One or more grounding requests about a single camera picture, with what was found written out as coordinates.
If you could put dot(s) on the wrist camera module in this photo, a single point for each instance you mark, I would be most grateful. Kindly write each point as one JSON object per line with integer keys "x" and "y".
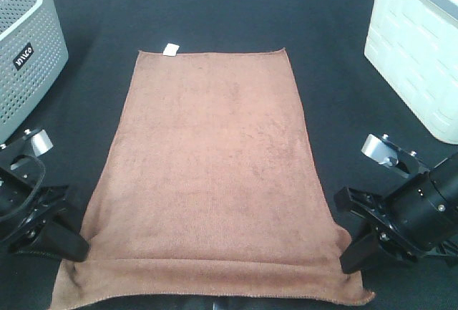
{"x": 19, "y": 151}
{"x": 405, "y": 163}

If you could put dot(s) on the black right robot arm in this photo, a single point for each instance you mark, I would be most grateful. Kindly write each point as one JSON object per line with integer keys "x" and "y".
{"x": 418, "y": 220}

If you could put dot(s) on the white woven-pattern storage bin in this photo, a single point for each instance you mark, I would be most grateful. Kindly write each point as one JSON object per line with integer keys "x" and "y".
{"x": 413, "y": 46}

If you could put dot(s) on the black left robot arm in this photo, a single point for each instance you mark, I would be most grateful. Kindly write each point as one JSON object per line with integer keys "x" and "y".
{"x": 42, "y": 221}

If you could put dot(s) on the brown microfiber towel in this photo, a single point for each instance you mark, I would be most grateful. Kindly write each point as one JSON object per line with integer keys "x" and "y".
{"x": 210, "y": 188}

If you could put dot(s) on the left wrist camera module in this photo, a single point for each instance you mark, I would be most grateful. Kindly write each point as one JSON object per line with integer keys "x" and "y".
{"x": 19, "y": 151}

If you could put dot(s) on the grey perforated plastic basket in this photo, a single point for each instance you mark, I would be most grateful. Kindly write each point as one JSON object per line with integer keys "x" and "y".
{"x": 33, "y": 54}

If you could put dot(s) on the black table cover cloth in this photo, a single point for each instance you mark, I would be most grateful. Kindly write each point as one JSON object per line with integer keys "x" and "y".
{"x": 343, "y": 97}

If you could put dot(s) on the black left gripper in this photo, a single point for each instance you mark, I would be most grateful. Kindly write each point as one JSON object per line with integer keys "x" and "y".
{"x": 26, "y": 211}

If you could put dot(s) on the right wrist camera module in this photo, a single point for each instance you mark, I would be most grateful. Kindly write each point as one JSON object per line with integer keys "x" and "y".
{"x": 405, "y": 163}

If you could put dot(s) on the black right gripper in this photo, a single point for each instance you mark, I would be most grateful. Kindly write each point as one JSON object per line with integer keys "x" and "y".
{"x": 415, "y": 221}

